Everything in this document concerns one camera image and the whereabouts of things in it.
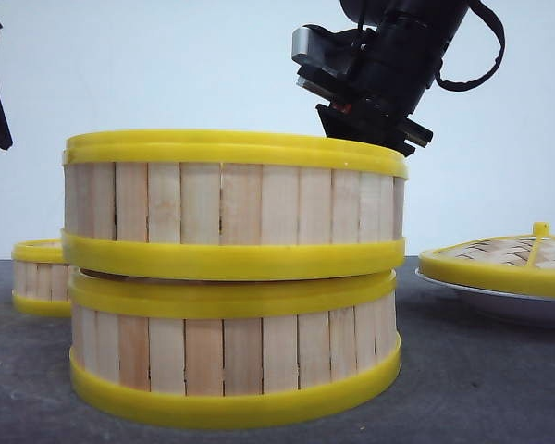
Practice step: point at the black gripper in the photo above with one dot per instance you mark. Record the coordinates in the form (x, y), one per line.
(371, 122)

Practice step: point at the woven bamboo steamer lid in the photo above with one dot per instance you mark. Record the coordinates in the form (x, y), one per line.
(523, 264)

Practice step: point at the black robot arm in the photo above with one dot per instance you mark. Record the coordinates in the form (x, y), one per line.
(360, 67)

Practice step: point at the white plate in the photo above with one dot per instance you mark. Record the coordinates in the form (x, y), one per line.
(511, 307)

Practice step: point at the front bamboo steamer basket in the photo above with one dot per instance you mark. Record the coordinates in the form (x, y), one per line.
(217, 355)

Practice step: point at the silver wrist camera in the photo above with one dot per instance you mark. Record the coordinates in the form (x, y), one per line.
(325, 59)

